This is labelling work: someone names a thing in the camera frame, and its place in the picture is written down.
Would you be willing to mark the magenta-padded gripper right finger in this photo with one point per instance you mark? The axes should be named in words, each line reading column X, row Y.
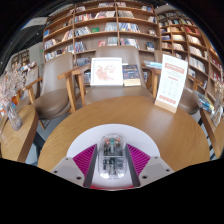
column 138, row 160

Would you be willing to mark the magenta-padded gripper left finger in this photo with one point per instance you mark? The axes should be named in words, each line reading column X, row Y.
column 85, row 160

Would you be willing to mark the transparent computer mouse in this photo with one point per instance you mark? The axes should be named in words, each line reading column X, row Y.
column 112, row 156

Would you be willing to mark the beige chair with wooden arms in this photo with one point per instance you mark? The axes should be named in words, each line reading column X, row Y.
column 113, row 93

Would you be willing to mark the glass vase with dried flowers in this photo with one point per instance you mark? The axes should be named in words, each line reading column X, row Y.
column 14, row 118
column 217, row 113

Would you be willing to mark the white sign on wooden base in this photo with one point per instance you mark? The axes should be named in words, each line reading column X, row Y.
column 171, row 81

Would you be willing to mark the dark book on chair seat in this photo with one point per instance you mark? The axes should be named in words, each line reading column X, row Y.
column 131, row 75

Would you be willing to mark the stack of colourful books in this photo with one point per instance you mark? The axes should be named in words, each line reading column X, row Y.
column 204, row 101

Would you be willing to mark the white framed floral picture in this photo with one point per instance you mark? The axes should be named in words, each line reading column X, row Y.
column 106, row 71

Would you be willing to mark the blue books on armrest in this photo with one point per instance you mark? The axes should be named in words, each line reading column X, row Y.
column 153, row 64

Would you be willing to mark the small distant wooden bookshelf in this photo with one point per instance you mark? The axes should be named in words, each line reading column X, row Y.
column 21, row 58

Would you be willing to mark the wide wooden bookshelf with books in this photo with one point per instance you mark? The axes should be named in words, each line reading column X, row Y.
column 100, row 30

